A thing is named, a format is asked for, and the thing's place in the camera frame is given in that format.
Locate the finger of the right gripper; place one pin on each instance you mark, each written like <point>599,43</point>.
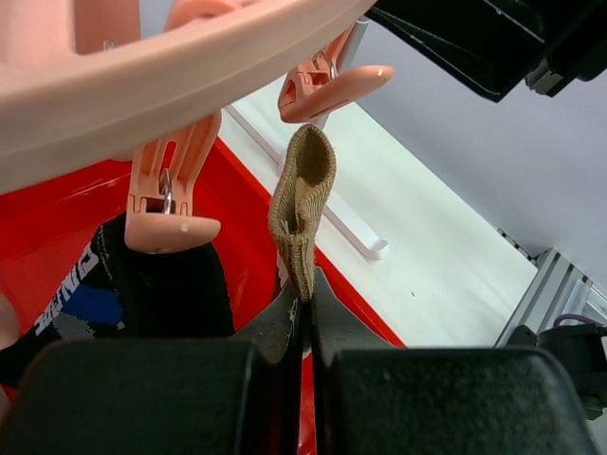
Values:
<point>492,45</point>

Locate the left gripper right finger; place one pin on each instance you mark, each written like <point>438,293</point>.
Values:
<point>372,397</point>

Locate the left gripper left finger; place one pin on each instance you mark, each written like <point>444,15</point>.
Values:
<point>235,395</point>

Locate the brown beige striped sock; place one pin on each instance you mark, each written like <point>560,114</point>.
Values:
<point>296,206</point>

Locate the pink round clip hanger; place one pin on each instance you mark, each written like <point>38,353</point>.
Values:
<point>79,85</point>

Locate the red plastic tray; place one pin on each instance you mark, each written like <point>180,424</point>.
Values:
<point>45,227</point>

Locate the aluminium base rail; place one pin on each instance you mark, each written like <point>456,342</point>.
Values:
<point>557,288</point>

